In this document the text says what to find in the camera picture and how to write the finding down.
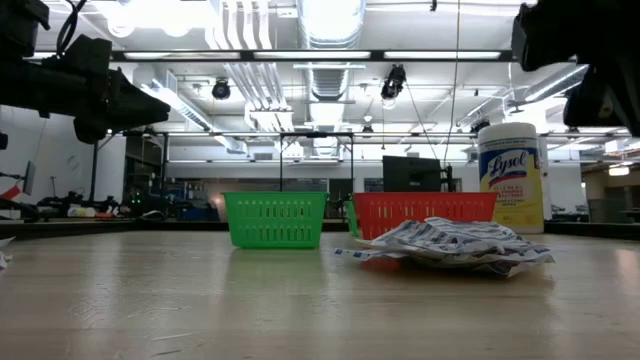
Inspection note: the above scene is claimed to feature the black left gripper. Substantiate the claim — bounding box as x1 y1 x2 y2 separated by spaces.
42 34 172 145

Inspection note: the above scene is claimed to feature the white blue-striped bandage wrapper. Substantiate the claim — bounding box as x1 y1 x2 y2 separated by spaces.
424 215 539 254
409 247 556 279
333 247 409 262
355 217 507 256

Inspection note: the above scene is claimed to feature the dark equipment rack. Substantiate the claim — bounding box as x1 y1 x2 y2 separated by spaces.
124 134 169 221

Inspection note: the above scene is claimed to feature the Lysol wipes canister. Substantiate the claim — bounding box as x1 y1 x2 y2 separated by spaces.
477 122 545 235

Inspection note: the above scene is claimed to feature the blue box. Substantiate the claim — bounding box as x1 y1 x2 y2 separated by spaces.
180 199 221 221

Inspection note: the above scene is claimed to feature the green plastic basket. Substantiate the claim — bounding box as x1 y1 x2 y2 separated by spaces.
223 190 330 250
343 199 359 237

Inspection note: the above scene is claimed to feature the black computer monitor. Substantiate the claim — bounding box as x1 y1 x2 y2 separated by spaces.
382 155 444 193

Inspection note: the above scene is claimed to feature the red plastic basket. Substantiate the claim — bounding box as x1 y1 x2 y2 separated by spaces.
352 191 499 240

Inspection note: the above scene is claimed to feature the thin hanging cable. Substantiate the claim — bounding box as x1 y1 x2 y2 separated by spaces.
442 0 462 169
403 79 440 162

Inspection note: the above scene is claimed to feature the black background rig frame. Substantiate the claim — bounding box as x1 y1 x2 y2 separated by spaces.
278 131 355 194

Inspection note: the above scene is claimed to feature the silver ceiling air duct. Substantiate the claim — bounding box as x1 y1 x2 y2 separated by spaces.
295 0 369 157

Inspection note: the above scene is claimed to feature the black overhead camera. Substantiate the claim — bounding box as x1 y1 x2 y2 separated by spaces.
379 63 407 101

